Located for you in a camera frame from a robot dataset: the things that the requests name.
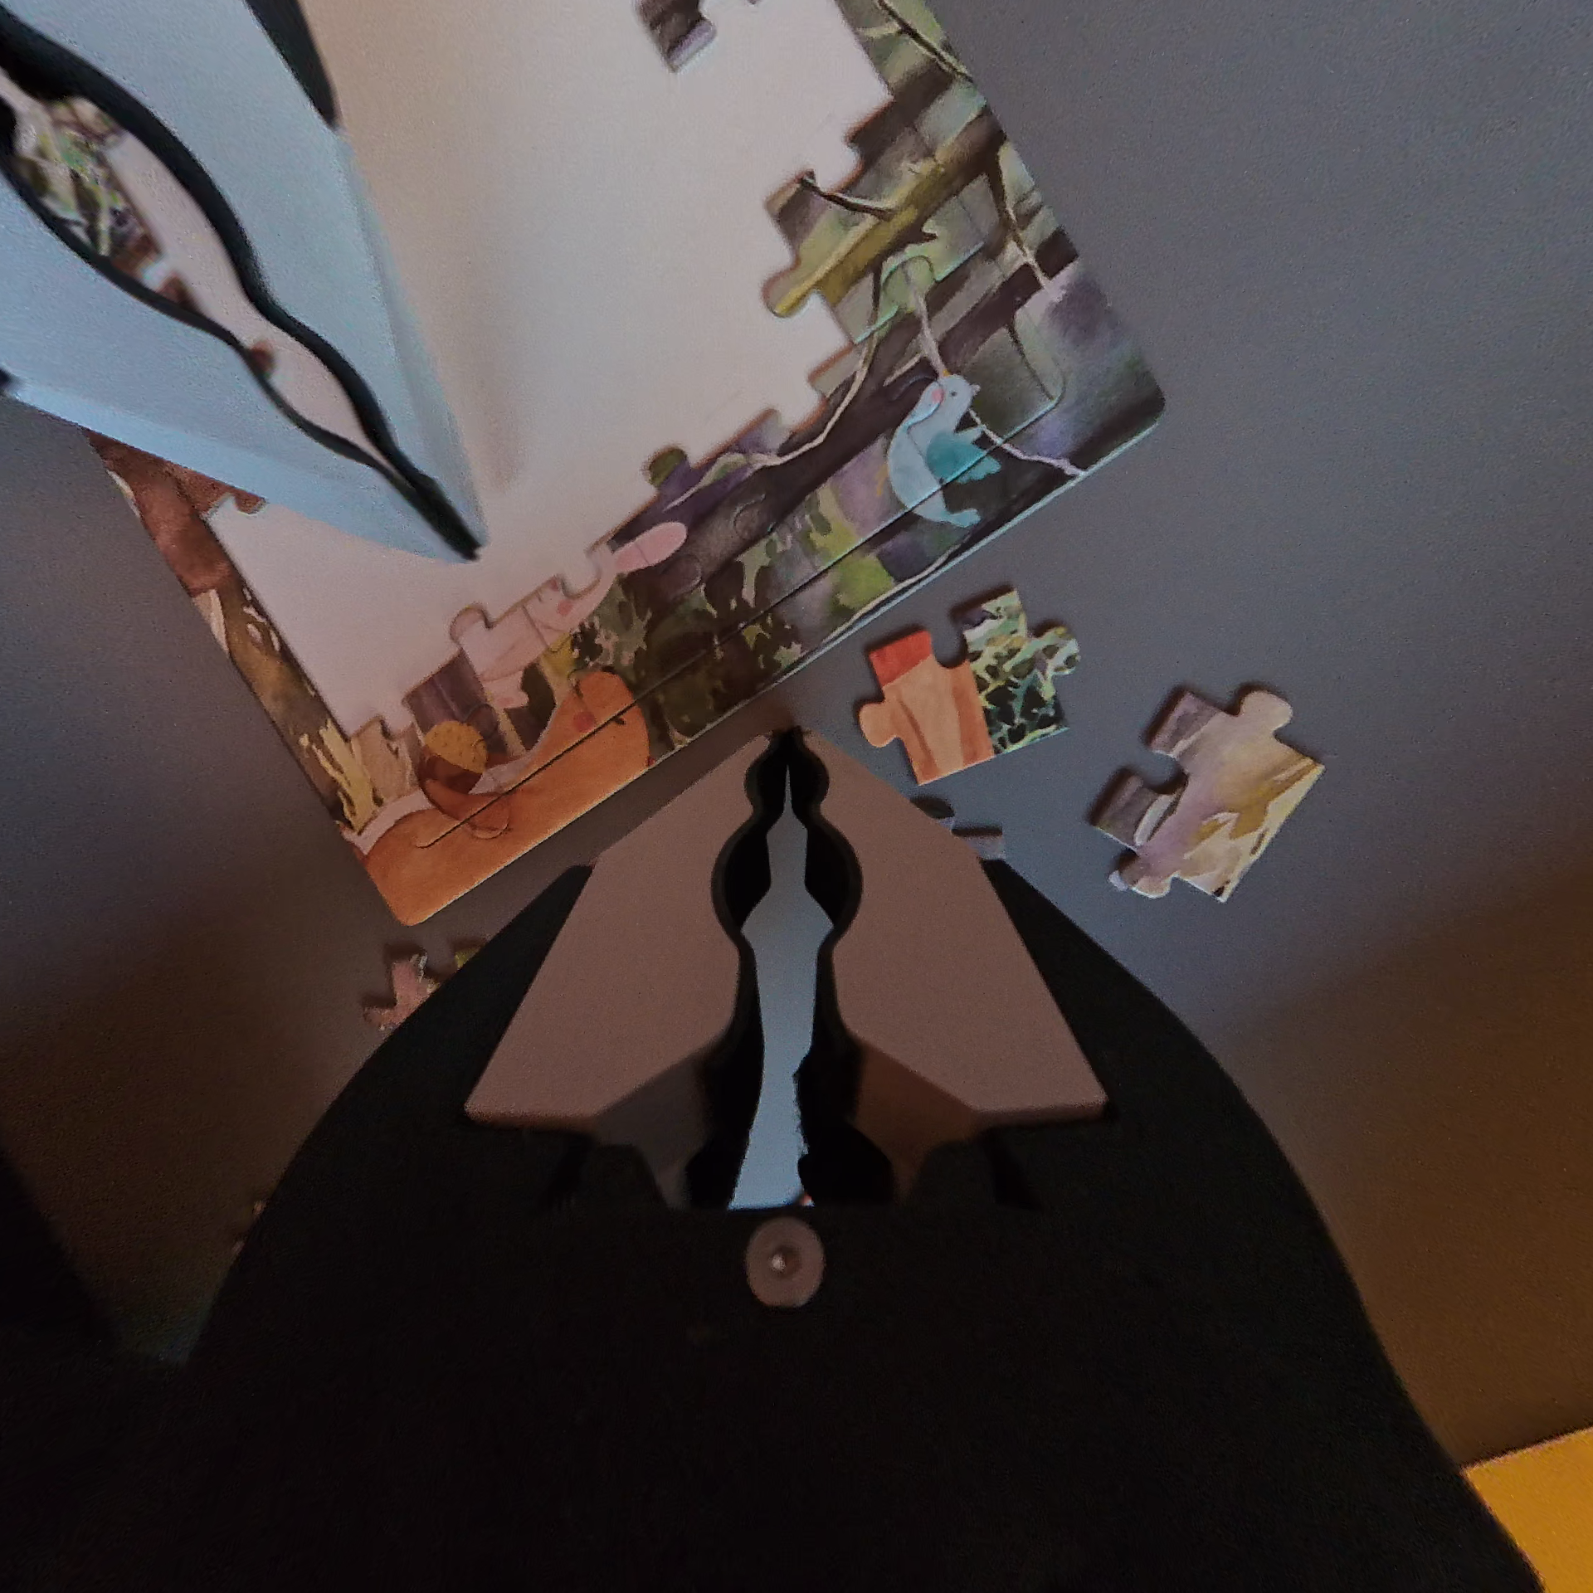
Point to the partly assembled jigsaw puzzle board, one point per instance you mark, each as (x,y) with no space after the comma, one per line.
(598,248)

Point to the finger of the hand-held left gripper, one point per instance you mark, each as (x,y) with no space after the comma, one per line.
(249,149)
(151,398)

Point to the yellow plastic bin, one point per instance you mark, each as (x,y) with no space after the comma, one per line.
(1545,1517)

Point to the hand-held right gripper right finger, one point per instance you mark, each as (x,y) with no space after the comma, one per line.
(959,995)

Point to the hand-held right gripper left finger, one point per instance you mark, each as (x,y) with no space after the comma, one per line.
(623,995)

